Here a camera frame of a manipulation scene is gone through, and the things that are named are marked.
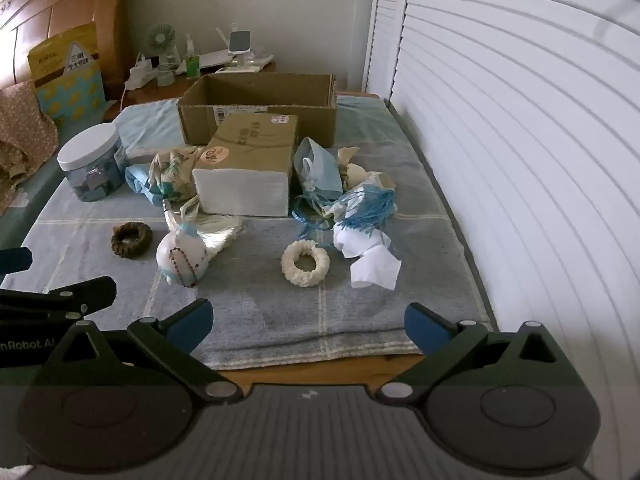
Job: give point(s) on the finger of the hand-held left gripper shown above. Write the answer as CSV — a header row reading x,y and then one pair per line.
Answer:
x,y
75,292
15,260

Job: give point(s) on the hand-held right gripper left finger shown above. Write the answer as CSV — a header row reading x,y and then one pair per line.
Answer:
x,y
192,325

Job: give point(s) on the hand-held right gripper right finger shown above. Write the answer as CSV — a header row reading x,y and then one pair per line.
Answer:
x,y
430,327

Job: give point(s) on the brown scrunchie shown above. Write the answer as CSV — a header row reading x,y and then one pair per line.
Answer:
x,y
120,245

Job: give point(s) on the white and blue bottle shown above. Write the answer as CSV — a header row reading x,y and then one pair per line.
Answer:
x,y
172,255

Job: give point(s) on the cream scrunchie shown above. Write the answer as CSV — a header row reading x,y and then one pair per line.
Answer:
x,y
292,270

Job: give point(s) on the cream tassel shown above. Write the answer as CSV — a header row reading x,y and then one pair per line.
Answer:
x,y
220,235

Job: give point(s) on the light blue cloth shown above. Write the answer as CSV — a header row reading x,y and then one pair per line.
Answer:
x,y
136,177

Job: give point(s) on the clear jar with white lid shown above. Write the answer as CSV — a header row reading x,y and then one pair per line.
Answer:
x,y
90,150

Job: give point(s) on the brown floral fabric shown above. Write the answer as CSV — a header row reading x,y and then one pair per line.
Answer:
x,y
20,125

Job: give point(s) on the closed golden cardboard box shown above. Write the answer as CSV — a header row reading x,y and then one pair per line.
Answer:
x,y
240,190

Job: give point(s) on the blue ribbon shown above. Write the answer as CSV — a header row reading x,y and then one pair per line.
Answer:
x,y
298,216

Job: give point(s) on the cream cloth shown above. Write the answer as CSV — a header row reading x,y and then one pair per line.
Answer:
x,y
357,175

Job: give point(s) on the yellow and blue bag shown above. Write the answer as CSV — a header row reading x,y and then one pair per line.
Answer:
x,y
65,90

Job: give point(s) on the folded light blue towel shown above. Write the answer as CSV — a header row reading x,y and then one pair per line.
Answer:
x,y
150,125

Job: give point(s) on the blue face mask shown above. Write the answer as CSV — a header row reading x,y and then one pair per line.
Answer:
x,y
320,170

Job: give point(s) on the wooden nightstand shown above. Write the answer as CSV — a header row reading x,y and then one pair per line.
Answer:
x,y
150,92

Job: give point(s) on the white power strip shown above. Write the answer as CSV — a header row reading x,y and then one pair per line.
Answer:
x,y
140,75

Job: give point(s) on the white louvered door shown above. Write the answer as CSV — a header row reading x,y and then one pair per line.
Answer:
x,y
387,25
500,110

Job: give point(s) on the clear cup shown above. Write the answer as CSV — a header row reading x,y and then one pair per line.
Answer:
x,y
165,77

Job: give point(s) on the green bottle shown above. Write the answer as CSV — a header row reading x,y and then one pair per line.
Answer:
x,y
192,66

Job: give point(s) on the small desk fan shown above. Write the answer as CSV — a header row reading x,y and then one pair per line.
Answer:
x,y
161,37

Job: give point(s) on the white router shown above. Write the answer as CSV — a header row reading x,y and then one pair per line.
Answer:
x,y
215,58

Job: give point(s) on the wooden bed frame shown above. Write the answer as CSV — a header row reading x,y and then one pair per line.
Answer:
x,y
325,367

